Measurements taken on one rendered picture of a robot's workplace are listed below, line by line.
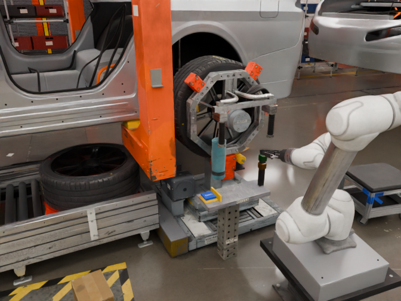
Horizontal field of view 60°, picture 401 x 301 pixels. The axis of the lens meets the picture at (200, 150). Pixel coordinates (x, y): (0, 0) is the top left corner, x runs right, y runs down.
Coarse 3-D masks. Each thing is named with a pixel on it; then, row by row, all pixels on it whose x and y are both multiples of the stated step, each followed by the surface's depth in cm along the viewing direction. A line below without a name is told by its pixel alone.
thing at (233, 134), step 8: (240, 80) 227; (240, 88) 229; (248, 88) 230; (216, 96) 222; (240, 96) 247; (208, 104) 222; (208, 112) 224; (248, 112) 241; (216, 128) 231; (200, 136) 228; (208, 136) 251; (216, 136) 235; (232, 136) 240; (240, 136) 240; (208, 144) 233
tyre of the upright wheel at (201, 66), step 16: (192, 64) 220; (208, 64) 211; (224, 64) 214; (240, 64) 220; (176, 80) 220; (256, 80) 229; (176, 96) 213; (176, 112) 212; (176, 128) 218; (192, 144) 225
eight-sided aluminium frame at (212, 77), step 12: (216, 72) 208; (228, 72) 208; (240, 72) 212; (252, 84) 219; (192, 96) 208; (192, 108) 206; (192, 120) 209; (192, 132) 212; (252, 132) 233; (204, 144) 219; (240, 144) 234
